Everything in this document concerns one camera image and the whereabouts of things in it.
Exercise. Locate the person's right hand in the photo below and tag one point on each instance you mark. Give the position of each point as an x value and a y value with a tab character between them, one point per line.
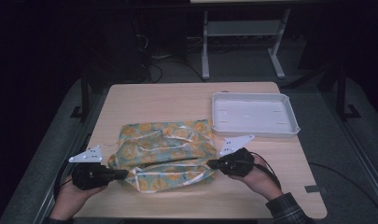
261	183

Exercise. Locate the person's left hand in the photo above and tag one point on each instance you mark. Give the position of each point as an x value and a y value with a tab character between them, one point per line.
68	200

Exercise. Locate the orange print tote bag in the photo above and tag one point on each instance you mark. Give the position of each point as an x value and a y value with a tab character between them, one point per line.
165	155

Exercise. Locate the grey metal rail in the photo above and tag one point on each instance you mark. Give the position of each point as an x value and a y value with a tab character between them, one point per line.
49	202
365	161

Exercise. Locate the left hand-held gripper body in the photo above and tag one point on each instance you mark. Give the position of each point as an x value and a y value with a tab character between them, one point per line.
90	175

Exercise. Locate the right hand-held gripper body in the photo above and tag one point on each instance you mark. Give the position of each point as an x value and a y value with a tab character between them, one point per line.
236	163

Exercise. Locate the grey tape strip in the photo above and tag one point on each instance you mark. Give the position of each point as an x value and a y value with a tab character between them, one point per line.
314	188

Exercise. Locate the white metal table frame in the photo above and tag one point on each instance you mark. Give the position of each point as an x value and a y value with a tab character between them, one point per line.
205	46

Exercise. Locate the black metal stand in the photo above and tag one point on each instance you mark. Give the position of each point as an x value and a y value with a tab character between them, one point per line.
341	93
85	93

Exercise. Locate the white plastic tray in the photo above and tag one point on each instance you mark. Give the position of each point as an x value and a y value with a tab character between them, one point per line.
252	115

